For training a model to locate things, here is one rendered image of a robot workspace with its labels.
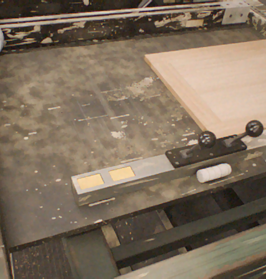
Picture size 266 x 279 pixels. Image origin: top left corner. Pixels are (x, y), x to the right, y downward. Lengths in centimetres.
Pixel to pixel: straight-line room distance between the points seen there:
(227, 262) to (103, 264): 23
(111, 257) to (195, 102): 51
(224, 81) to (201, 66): 10
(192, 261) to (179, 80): 62
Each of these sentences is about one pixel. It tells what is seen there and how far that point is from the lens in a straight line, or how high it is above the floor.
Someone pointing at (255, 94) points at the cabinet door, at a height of 116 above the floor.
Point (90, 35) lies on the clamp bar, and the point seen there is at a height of 147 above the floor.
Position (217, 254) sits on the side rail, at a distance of 67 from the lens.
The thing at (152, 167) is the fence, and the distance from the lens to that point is 78.
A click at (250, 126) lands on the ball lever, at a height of 145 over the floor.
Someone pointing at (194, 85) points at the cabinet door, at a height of 130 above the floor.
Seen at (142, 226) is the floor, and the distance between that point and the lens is 294.
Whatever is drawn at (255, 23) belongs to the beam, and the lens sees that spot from 163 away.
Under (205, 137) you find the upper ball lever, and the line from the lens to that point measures 71.
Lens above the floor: 211
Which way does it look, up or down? 42 degrees down
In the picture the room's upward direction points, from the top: 72 degrees counter-clockwise
